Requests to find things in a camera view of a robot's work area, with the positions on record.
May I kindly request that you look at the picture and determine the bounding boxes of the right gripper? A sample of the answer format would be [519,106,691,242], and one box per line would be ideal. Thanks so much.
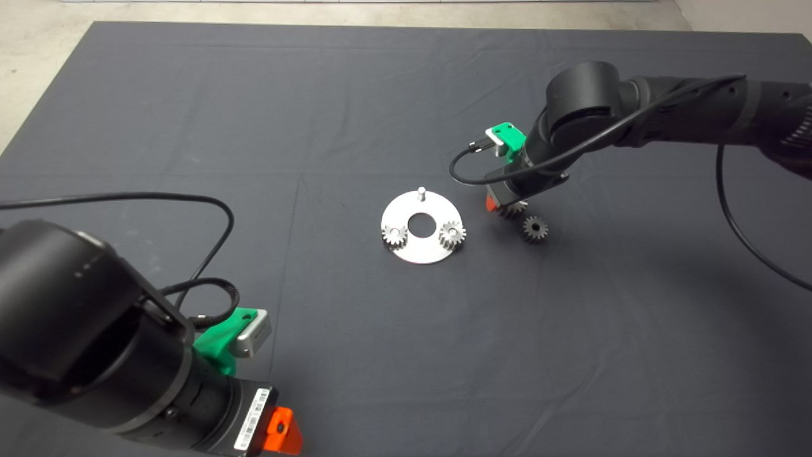
[485,162,570,214]

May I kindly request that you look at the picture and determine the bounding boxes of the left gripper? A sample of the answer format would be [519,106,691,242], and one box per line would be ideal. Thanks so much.
[221,378,305,457]

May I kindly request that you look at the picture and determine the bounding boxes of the small dark steel gear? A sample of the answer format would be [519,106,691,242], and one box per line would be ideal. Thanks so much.
[521,216,550,244]

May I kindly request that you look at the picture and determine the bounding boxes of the round metal plate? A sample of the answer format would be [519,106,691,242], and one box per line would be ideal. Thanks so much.
[381,186,462,265]

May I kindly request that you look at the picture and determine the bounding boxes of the dark grey table cloth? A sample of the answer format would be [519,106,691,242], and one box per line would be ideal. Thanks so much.
[0,19,812,457]

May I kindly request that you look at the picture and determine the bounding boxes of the black right camera cable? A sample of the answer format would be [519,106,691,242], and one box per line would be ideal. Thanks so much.
[449,75,812,293]

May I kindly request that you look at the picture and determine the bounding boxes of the silver right camera box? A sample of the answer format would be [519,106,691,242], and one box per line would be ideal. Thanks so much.
[485,127,510,157]

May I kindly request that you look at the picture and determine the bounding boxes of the silver camera box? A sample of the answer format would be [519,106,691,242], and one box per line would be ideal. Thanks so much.
[232,309,272,358]
[485,127,510,157]

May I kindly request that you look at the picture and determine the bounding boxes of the green right camera mount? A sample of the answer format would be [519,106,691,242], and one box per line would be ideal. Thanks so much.
[492,122,527,164]

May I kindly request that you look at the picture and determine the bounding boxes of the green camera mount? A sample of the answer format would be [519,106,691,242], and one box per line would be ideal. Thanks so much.
[193,308,259,376]
[492,122,527,164]

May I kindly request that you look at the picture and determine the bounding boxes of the silver left camera box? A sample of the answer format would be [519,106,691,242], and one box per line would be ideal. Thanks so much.
[232,309,272,358]

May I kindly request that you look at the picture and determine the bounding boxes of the green left camera mount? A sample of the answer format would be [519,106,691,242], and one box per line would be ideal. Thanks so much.
[193,308,259,376]

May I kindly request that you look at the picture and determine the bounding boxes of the braided black cable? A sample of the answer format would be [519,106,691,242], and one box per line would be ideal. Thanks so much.
[159,277,241,329]

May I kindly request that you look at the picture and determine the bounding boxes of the thin black cable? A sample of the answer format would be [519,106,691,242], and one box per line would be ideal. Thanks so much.
[0,192,235,312]

